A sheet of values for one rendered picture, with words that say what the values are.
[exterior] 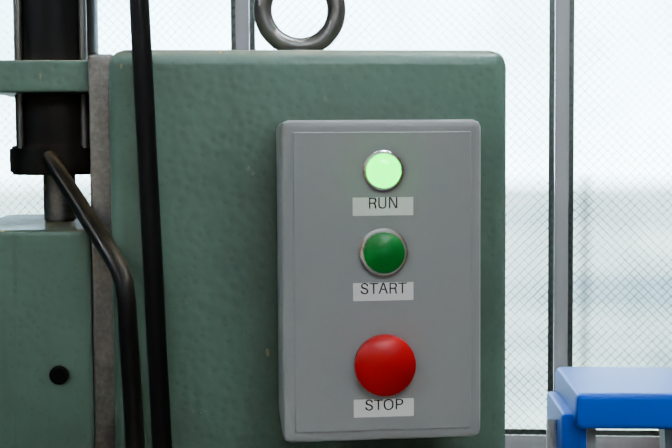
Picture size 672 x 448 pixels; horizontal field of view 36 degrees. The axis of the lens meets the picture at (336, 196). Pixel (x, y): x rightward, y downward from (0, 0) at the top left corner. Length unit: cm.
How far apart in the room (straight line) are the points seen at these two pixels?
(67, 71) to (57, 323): 15
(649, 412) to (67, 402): 86
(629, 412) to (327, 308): 85
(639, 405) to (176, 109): 88
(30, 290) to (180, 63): 16
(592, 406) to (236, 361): 80
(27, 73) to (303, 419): 27
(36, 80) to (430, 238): 27
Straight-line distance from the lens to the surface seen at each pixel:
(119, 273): 54
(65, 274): 61
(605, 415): 132
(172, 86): 56
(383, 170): 49
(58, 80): 64
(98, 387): 61
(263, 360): 57
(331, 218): 50
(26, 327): 62
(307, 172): 50
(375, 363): 50
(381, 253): 50
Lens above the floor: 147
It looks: 3 degrees down
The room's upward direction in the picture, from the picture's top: straight up
